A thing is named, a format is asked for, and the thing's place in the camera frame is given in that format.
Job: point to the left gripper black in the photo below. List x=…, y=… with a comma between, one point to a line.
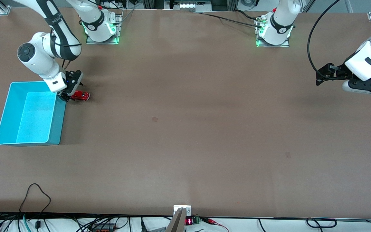
x=340, y=72

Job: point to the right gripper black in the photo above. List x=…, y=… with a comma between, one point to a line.
x=65, y=96

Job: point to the red beetle toy car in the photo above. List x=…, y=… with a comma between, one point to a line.
x=81, y=96

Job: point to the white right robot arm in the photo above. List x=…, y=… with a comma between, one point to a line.
x=40, y=61

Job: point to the blue plastic box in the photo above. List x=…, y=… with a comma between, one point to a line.
x=34, y=116

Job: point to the lit control box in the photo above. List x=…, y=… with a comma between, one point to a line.
x=188, y=4

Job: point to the black power adapter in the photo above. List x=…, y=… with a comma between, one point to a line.
x=103, y=227

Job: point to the aluminium profile bar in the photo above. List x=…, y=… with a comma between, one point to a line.
x=176, y=224

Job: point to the red digit display module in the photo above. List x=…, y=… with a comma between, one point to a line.
x=190, y=221

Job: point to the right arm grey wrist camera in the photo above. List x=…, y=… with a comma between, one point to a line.
x=76, y=80

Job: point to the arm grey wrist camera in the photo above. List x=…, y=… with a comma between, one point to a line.
x=366, y=88
x=76, y=80

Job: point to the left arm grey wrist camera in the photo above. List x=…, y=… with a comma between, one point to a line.
x=366, y=88

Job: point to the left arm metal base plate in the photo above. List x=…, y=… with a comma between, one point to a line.
x=271, y=45

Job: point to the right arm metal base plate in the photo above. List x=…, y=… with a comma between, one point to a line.
x=119, y=29

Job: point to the white metal bracket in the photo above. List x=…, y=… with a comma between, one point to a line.
x=187, y=209

